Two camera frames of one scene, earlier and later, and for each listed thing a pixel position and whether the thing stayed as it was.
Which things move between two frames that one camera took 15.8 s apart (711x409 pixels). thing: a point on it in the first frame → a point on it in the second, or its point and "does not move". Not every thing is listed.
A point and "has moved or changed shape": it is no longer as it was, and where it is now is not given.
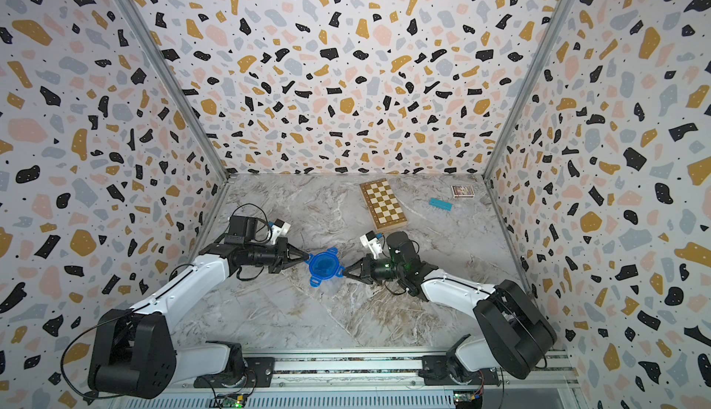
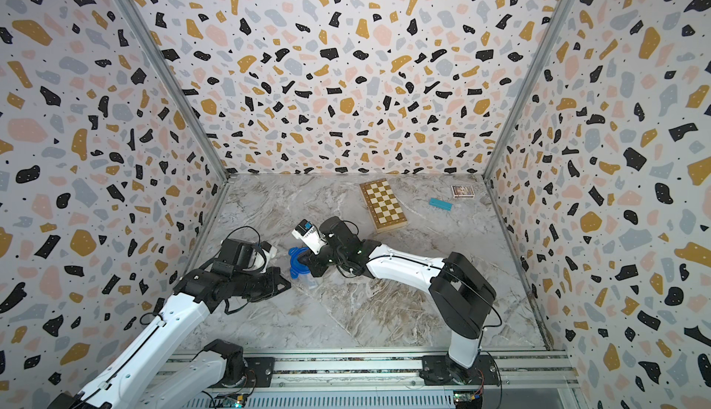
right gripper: (355, 266) → (312, 261)
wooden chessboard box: (382, 204) does not move
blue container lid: (324, 266) has moved or changed shape
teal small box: (441, 204) does not move
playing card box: (461, 192) does not move
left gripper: (282, 259) → (273, 274)
